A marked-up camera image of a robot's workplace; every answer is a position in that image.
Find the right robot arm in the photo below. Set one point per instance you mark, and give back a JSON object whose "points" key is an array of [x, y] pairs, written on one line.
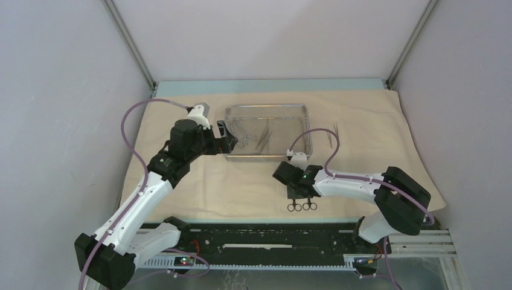
{"points": [[401, 201]]}

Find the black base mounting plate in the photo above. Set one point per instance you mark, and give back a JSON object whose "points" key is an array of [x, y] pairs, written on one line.
{"points": [[333, 238]]}

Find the aluminium frame rail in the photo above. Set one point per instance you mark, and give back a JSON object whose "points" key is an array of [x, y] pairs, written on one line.
{"points": [[428, 244]]}

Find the beige cloth wrap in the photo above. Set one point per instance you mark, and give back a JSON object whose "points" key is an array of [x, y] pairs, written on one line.
{"points": [[374, 135]]}

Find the metal surgical instrument tray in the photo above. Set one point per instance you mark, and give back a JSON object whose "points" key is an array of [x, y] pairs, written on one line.
{"points": [[249, 122]]}

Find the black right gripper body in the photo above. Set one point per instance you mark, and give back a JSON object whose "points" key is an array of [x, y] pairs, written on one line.
{"points": [[292, 193]]}

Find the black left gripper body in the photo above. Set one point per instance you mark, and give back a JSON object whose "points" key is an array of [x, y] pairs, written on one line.
{"points": [[206, 143]]}

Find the metal surgical scissors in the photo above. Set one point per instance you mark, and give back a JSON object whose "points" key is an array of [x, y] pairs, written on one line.
{"points": [[309, 205]]}

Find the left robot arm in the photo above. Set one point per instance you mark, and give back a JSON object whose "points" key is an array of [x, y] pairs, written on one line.
{"points": [[112, 254]]}

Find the thin metal needle tweezers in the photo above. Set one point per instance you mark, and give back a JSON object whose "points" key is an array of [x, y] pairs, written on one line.
{"points": [[336, 135]]}

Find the metal surgical forceps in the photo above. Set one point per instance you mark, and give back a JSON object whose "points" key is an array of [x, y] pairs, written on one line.
{"points": [[262, 143]]}

